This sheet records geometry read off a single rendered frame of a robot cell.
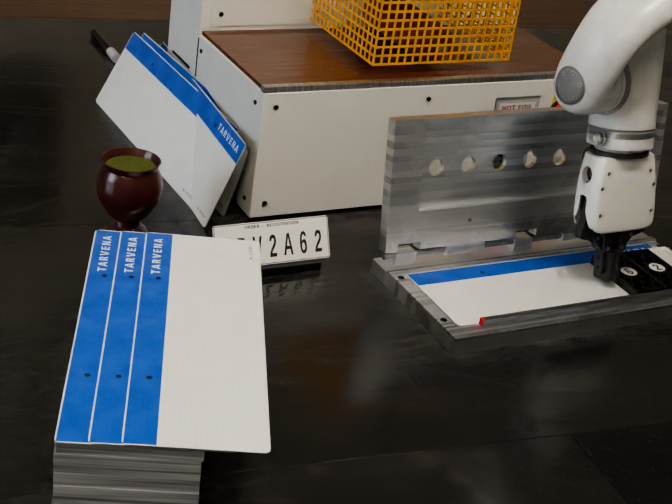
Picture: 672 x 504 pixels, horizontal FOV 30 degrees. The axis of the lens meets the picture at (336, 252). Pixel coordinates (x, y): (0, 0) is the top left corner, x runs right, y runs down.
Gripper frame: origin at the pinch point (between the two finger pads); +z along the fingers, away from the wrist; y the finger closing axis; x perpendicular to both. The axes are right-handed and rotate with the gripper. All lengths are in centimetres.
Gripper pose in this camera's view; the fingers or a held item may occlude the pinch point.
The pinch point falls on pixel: (606, 264)
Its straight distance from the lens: 168.3
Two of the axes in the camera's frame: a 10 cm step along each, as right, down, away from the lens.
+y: 8.9, -1.0, 4.5
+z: -0.4, 9.6, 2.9
